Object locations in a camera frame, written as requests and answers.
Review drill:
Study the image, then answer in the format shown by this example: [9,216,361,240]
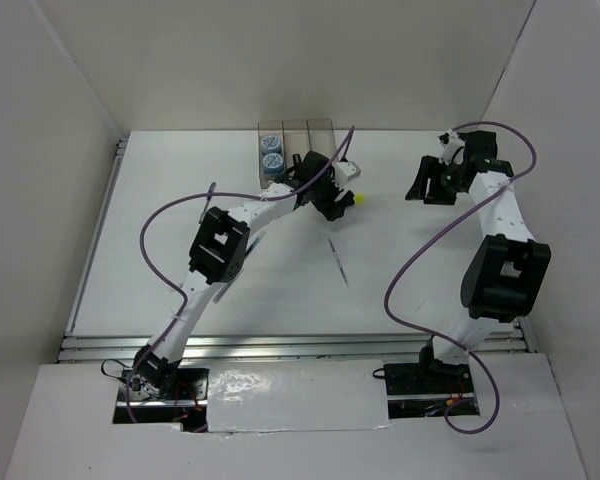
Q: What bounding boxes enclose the middle clear storage bin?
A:
[282,119,311,170]

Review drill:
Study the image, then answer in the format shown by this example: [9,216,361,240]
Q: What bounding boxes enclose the blue ballpoint pen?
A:
[199,181,217,224]

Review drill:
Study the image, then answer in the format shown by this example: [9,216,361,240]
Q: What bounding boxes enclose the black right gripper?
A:
[405,155,466,206]

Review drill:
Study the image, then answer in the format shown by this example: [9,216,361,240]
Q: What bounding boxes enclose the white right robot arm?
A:
[405,130,551,392]

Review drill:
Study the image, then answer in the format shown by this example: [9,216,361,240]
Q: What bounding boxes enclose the clear storage bin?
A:
[258,120,286,188]
[282,119,311,170]
[307,118,337,158]

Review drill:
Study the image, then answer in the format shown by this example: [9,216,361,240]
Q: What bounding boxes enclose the dark blue gel pen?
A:
[245,232,265,257]

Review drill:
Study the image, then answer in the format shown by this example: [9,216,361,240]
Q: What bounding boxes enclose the left clear storage bin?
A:
[258,120,286,188]

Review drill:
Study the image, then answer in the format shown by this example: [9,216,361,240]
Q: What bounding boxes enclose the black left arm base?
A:
[112,368,209,433]

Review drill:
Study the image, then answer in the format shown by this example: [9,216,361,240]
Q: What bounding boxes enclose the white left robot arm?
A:
[131,151,361,399]

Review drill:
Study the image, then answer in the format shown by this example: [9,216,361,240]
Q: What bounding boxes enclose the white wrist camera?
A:
[439,130,465,165]
[333,161,361,189]

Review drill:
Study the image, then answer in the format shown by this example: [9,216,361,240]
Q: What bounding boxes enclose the thin black white pen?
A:
[327,238,349,287]

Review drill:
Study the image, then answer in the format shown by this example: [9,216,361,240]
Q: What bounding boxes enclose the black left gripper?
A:
[311,168,354,222]

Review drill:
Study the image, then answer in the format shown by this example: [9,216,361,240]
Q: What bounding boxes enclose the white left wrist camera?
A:
[333,161,361,189]

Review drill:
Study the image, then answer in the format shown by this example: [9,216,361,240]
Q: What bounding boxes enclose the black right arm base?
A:
[372,363,478,419]

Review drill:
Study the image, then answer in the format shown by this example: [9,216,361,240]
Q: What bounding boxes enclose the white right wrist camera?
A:
[439,130,465,165]

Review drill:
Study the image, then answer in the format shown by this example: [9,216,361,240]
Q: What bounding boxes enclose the right clear storage bin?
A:
[307,118,337,158]

